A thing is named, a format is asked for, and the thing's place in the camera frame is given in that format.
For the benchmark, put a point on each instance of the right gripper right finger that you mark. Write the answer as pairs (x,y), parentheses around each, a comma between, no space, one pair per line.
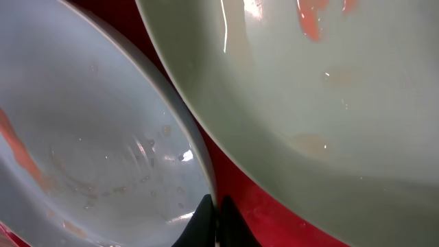
(233,230)

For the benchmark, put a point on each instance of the light blue plate front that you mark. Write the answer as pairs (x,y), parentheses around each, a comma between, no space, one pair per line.
(96,137)

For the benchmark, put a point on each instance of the red plastic tray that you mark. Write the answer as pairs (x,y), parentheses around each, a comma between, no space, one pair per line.
(247,206)

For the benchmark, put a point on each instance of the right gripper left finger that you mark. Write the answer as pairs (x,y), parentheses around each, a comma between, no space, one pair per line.
(201,228)

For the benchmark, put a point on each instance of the light blue plate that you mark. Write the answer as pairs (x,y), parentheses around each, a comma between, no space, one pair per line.
(332,111)
(96,137)

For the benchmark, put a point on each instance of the light blue plate right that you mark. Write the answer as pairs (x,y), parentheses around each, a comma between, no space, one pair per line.
(332,111)

